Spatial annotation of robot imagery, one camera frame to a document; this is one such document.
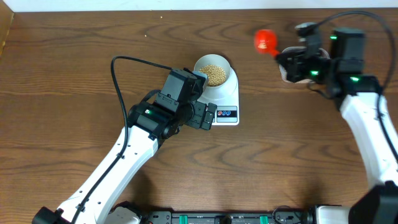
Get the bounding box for red plastic scoop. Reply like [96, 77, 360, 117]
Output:
[254, 29, 280, 58]

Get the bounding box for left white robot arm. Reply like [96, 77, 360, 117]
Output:
[32, 90, 217, 223]

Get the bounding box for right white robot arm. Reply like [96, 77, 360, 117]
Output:
[275, 27, 397, 223]

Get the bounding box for white digital kitchen scale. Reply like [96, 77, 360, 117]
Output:
[199, 67, 239, 126]

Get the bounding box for soybeans in bowl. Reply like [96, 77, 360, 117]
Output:
[199, 65, 226, 86]

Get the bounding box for grey round bowl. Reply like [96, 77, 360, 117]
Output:
[194, 54, 231, 86]

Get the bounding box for clear plastic container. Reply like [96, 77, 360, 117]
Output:
[279, 46, 330, 84]

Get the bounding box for left black cable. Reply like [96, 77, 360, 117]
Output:
[71, 55, 172, 223]

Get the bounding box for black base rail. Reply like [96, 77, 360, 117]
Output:
[108, 210, 318, 224]

